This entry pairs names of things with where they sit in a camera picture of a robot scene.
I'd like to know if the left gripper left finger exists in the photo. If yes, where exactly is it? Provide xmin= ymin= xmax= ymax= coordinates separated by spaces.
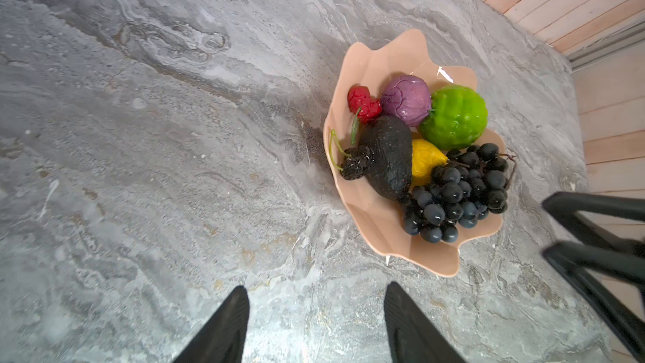
xmin=174 ymin=286 xmax=250 ymax=363

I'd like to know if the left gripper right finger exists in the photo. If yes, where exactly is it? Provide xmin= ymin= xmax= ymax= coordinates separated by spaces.
xmin=384 ymin=282 xmax=465 ymax=363

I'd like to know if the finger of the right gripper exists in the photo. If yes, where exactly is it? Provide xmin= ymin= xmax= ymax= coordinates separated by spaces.
xmin=542 ymin=242 xmax=644 ymax=348
xmin=542 ymin=192 xmax=644 ymax=257

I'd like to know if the black fake grape bunch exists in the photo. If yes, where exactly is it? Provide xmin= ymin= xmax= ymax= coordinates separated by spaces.
xmin=401 ymin=143 xmax=517 ymax=244

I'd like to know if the green bumpy fake fruit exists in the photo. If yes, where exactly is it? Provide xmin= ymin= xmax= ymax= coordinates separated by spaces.
xmin=418 ymin=85 xmax=488 ymax=151

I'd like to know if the yellow fake lemon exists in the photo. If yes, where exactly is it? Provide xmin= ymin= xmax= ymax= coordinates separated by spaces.
xmin=412 ymin=139 xmax=448 ymax=186

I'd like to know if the dark fake avocado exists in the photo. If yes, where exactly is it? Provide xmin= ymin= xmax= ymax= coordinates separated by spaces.
xmin=359 ymin=114 xmax=413 ymax=201

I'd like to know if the black fake cherry pair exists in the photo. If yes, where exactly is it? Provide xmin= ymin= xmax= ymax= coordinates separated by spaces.
xmin=328 ymin=129 xmax=374 ymax=181

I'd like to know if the purple fake fruit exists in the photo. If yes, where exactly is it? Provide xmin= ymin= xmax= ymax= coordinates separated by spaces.
xmin=380 ymin=75 xmax=432 ymax=128

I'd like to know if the red fake cherry pair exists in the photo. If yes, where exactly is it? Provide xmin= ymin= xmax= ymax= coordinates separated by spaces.
xmin=347 ymin=85 xmax=382 ymax=145

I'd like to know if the pink wavy fruit bowl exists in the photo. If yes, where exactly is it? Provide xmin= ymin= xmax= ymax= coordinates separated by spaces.
xmin=322 ymin=29 xmax=504 ymax=277

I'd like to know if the right aluminium frame rail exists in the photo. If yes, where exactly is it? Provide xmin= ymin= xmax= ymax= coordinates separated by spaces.
xmin=567 ymin=21 xmax=644 ymax=72

